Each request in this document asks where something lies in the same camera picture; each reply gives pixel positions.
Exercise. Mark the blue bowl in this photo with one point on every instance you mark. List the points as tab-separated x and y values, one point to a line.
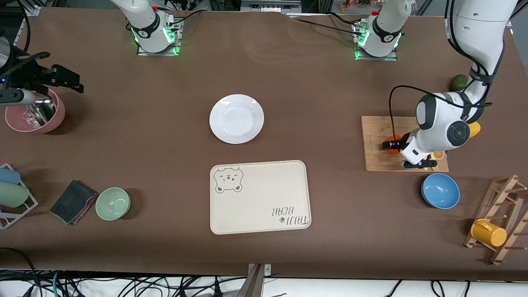
440	190

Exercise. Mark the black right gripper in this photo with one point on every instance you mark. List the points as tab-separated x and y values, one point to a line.
34	76

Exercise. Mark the pale green bowl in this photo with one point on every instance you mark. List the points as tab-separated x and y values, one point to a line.
113	203

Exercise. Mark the wooden cutting board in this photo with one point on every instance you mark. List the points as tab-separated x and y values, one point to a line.
377	136

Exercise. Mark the wooden peg drying rack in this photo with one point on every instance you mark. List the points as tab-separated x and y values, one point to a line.
509	243

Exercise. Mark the orange mandarin fruit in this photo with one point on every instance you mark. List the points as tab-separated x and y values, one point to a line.
395	151

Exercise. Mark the pale green cup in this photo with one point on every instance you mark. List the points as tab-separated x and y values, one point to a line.
12	194

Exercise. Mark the cream tray with bear print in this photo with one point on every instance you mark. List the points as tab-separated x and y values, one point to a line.
264	194

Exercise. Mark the dark green lime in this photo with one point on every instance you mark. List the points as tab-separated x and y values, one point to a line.
458	82

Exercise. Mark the yellow mug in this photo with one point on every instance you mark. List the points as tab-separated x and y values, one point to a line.
491	234

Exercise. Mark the white round plate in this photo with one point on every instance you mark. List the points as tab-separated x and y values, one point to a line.
236	119

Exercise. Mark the orange slice disc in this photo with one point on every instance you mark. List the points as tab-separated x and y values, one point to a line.
439	155

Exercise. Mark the metal mount bracket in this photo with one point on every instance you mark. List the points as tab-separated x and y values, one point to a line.
255	284

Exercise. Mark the metal ladle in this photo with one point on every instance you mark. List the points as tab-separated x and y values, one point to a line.
41	109

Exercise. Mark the blue cup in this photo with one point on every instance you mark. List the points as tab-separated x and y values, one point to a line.
8	175

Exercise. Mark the dark grey folded cloth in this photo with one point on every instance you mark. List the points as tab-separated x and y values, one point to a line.
72	202

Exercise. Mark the pink bowl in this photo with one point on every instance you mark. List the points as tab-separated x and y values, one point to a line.
16	121

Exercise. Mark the yellow plastic fork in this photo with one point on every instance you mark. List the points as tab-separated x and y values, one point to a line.
434	157

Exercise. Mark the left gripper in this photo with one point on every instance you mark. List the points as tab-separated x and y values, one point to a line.
399	144

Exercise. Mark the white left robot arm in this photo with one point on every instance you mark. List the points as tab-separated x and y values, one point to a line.
478	33

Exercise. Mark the yellow lemon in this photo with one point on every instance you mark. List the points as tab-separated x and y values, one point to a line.
475	128

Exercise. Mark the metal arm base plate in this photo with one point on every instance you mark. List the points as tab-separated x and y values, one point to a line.
390	57
175	45

